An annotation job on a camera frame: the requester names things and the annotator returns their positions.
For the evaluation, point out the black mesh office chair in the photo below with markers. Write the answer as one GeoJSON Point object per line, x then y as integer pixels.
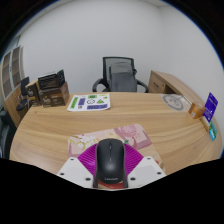
{"type": "Point", "coordinates": [121, 77]}

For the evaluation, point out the wooden shelf unit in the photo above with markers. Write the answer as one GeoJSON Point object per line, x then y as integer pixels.
{"type": "Point", "coordinates": [10, 80]}

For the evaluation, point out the white sheet with round print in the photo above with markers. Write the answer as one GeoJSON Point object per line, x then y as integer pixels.
{"type": "Point", "coordinates": [176, 102]}

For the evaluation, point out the white green purple printed sheet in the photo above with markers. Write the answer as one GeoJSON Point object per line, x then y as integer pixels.
{"type": "Point", "coordinates": [89, 102]}

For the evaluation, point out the cartoon print mouse pad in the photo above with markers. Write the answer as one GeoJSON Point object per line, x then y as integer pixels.
{"type": "Point", "coordinates": [131, 134]}

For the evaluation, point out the black sofa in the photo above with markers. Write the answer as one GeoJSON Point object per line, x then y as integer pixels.
{"type": "Point", "coordinates": [5, 136]}

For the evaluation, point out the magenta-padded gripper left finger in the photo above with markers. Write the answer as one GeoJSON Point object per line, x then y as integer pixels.
{"type": "Point", "coordinates": [86, 160]}

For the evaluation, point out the large brown cardboard box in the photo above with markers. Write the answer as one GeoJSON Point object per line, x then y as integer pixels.
{"type": "Point", "coordinates": [55, 97]}

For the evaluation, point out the wooden side desk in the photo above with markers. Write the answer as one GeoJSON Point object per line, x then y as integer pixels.
{"type": "Point", "coordinates": [166, 83]}

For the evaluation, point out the black computer mouse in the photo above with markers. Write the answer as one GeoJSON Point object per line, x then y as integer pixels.
{"type": "Point", "coordinates": [110, 161]}

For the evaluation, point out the open black box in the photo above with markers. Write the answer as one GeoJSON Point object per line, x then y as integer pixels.
{"type": "Point", "coordinates": [50, 80]}

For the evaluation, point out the purple standing card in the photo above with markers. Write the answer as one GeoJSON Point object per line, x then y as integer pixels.
{"type": "Point", "coordinates": [210, 106]}

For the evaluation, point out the small orange box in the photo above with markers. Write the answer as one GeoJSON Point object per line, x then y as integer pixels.
{"type": "Point", "coordinates": [196, 110]}

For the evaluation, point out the green teal small box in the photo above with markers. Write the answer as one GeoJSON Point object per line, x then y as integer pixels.
{"type": "Point", "coordinates": [213, 130]}

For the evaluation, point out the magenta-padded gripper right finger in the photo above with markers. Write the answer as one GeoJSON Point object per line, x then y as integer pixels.
{"type": "Point", "coordinates": [135, 160]}

